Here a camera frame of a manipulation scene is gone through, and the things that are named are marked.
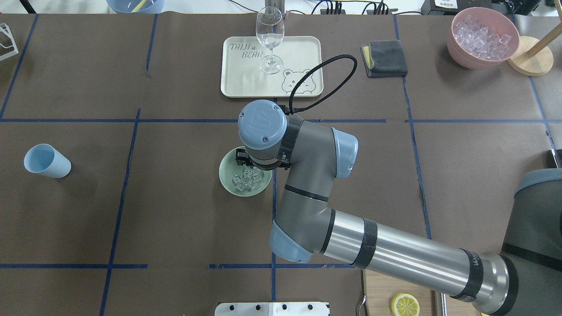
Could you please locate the grey folded cloth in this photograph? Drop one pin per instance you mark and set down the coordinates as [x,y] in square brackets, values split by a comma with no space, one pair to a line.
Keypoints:
[383,59]

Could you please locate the blue bowl with fork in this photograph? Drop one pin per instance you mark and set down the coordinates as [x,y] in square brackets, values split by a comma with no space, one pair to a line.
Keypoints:
[136,6]

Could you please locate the green ceramic bowl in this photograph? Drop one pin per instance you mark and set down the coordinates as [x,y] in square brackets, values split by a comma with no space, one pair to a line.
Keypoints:
[242,180]

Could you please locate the light blue plastic cup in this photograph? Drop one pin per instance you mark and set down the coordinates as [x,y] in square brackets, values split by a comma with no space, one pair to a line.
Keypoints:
[45,160]

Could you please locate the white wire cup rack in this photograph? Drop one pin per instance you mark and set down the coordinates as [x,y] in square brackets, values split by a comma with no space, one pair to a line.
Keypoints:
[8,47]

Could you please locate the lemon half slice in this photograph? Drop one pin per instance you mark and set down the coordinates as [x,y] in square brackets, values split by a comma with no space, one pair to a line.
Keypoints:
[403,304]

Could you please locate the pink bowl with ice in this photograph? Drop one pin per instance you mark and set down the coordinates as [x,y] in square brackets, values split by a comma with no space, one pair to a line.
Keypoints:
[480,38]

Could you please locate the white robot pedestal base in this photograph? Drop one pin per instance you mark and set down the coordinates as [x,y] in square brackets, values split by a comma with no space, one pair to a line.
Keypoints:
[273,309]

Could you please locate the cream bear tray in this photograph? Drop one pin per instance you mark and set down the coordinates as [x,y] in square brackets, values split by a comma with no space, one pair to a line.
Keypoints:
[247,71]

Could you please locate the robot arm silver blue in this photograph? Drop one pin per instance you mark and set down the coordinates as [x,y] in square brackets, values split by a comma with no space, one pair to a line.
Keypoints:
[524,279]

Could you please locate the clear wine glass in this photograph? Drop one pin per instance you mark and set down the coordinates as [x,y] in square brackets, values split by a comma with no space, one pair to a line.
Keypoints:
[270,31]

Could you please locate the wooden cutting board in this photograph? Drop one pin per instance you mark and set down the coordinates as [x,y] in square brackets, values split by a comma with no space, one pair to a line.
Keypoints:
[380,289]

